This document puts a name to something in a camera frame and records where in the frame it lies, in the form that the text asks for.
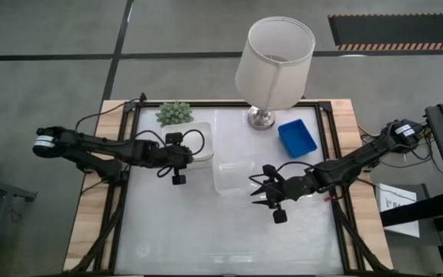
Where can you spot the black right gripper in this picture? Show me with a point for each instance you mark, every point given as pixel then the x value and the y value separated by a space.
pixel 292 188

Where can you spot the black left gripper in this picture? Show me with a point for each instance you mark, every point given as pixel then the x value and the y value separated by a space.
pixel 167 155

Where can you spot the clear plastic basket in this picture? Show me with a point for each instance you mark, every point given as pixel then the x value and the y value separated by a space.
pixel 225 190
pixel 237 177

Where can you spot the white plastic basket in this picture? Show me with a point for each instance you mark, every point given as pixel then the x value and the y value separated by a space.
pixel 202 132
pixel 206 163

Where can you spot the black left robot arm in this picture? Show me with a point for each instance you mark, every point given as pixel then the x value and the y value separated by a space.
pixel 90 146

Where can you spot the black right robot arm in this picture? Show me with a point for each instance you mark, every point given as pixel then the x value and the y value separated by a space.
pixel 360 157

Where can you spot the red tag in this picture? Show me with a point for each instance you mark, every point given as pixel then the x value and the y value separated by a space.
pixel 329 199

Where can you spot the white printed box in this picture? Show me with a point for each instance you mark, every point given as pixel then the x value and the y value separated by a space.
pixel 398 215

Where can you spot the table lamp white shade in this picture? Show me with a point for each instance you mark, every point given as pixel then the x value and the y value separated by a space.
pixel 275 65

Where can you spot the black beam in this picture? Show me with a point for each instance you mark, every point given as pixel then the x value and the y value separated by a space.
pixel 417 209

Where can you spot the black hazard-striped mat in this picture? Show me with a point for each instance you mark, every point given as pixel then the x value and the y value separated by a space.
pixel 398 31

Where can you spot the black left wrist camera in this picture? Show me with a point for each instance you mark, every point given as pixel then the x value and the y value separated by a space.
pixel 174 138

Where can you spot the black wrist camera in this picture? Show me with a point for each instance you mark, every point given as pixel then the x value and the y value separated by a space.
pixel 268 170
pixel 174 138

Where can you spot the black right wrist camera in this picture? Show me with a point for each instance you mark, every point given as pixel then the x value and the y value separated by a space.
pixel 268 170

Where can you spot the black table frame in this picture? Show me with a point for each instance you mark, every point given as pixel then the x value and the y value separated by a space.
pixel 214 104

